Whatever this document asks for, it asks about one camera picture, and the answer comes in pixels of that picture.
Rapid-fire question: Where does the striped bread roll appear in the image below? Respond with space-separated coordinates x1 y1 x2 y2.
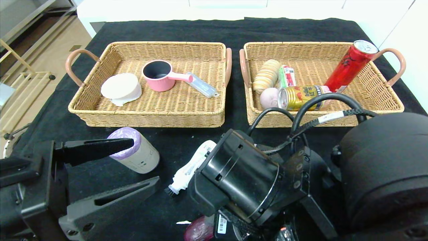
252 60 283 94

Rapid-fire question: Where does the red soda can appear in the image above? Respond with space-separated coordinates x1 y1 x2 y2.
325 39 379 93

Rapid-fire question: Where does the pale pink potato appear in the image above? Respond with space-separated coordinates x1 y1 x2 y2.
260 87 280 109

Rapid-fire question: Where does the grey translucent peeler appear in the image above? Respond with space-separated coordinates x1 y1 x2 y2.
186 72 219 99

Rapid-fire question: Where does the gold beverage can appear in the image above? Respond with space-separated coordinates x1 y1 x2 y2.
278 85 326 111

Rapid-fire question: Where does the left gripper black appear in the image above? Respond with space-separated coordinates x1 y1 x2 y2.
0 137 160 241

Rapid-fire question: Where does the pink saucepan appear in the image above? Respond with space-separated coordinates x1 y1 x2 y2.
142 60 194 92

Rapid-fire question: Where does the green candy pack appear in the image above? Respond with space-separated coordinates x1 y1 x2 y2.
279 65 297 89

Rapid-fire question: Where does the white round lidded container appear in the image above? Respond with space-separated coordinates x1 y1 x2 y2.
100 73 142 107

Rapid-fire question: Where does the light wooden rack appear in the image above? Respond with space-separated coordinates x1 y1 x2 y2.
0 38 57 134

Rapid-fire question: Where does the purple garbage bag roll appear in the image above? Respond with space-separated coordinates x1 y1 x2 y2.
107 127 160 174

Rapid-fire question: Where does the black camera cable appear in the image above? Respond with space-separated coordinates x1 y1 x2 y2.
247 93 378 155

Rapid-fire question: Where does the white brush bottle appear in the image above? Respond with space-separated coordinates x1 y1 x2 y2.
165 140 217 196

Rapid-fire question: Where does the grey metal shelf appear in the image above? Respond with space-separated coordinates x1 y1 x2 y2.
0 0 79 44

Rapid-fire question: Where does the purple eggplant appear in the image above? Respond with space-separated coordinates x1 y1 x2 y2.
184 216 215 241

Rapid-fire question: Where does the rectangular wicker basket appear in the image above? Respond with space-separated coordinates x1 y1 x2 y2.
66 42 233 128
239 42 406 128

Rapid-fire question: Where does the round brown bun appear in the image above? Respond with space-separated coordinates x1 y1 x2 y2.
322 86 334 109

